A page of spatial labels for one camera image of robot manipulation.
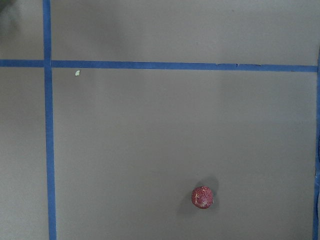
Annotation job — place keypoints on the red strawberry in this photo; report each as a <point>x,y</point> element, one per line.
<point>202,197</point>

